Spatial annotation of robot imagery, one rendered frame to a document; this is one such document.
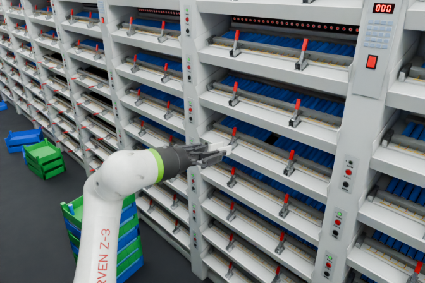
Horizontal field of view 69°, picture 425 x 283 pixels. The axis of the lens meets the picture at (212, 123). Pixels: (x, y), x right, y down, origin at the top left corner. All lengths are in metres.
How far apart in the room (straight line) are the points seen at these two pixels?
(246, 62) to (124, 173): 0.57
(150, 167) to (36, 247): 1.72
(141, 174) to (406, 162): 0.68
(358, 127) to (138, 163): 0.59
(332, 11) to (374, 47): 0.15
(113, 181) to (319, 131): 0.63
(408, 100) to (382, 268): 0.55
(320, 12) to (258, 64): 0.26
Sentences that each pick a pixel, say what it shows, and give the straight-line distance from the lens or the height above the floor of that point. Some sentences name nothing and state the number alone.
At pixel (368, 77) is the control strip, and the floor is 1.33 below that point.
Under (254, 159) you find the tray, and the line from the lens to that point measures 1.20.
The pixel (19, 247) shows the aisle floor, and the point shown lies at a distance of 2.48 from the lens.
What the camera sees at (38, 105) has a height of 0.37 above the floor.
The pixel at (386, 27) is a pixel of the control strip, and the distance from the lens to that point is 0.85.
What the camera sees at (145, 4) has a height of 1.46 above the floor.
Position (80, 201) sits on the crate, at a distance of 1.80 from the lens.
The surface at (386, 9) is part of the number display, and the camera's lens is 0.85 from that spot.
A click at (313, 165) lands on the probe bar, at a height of 0.97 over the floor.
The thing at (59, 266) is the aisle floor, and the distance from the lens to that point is 2.23.
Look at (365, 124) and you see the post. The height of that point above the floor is 1.20.
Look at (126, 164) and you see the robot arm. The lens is 0.74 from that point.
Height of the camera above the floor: 1.55
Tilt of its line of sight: 25 degrees down
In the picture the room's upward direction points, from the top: straight up
